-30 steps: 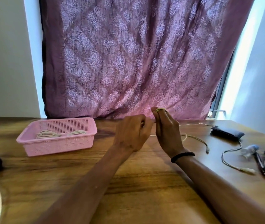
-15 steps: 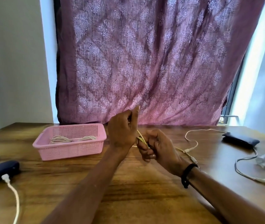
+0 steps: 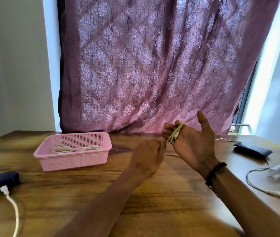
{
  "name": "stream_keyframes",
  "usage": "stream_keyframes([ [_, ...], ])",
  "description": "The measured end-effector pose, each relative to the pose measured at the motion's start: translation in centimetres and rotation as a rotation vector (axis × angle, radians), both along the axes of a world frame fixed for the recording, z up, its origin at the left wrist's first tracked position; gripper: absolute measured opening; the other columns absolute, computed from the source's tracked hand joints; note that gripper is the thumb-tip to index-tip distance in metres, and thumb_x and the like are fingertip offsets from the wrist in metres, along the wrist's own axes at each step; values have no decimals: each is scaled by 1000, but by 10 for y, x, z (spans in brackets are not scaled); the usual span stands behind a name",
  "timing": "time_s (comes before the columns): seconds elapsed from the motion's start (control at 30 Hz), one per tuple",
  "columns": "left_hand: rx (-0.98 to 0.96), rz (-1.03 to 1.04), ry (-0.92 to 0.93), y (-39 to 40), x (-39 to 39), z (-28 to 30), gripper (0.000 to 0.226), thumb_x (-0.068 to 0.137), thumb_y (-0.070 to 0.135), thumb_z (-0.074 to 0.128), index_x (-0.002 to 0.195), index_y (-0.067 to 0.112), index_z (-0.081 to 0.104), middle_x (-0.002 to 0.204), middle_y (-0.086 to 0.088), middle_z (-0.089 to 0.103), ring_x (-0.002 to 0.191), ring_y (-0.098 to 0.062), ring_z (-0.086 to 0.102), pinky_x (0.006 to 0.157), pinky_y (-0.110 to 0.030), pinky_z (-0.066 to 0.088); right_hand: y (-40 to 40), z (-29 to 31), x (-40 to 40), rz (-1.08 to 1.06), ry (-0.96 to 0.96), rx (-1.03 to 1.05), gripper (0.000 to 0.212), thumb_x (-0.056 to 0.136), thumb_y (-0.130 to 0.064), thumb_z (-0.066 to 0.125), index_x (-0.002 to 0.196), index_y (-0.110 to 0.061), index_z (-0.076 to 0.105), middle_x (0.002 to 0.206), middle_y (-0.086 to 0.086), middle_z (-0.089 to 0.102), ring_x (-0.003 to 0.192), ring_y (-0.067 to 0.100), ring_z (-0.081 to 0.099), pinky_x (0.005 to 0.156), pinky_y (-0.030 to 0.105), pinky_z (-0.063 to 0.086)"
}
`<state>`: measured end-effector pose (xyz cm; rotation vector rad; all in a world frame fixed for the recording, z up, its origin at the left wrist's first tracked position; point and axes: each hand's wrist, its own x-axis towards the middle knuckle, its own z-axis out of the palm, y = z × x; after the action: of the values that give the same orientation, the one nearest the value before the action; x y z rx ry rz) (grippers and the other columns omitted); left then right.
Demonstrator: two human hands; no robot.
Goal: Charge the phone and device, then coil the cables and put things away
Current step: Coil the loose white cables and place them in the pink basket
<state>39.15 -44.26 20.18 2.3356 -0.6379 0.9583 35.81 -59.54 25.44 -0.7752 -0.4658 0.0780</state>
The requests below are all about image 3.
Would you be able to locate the person's right hand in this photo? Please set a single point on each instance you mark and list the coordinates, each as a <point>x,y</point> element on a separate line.
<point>196,148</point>

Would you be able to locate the person's left hand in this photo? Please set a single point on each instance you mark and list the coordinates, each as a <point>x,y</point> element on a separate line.
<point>147,157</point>

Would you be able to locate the pink plastic basket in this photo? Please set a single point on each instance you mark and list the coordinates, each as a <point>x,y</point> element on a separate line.
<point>73,160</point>

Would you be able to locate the person's left forearm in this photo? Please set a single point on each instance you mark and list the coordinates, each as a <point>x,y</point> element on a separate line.
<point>100,209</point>

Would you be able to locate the wooden desk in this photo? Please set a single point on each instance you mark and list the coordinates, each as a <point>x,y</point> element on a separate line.
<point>56,194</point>

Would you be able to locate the black wristband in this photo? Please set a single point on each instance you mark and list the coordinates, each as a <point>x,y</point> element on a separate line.
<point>215,170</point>

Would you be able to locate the metal window latch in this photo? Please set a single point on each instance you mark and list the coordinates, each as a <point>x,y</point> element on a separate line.
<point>243,125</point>

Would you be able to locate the black wallet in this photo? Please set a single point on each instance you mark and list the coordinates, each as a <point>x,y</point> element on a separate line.
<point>252,150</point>

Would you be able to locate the clear plastic bottle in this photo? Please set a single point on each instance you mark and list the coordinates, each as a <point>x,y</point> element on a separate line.
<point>278,170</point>

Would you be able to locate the purple patterned curtain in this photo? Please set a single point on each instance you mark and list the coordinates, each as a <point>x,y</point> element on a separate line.
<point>154,71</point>

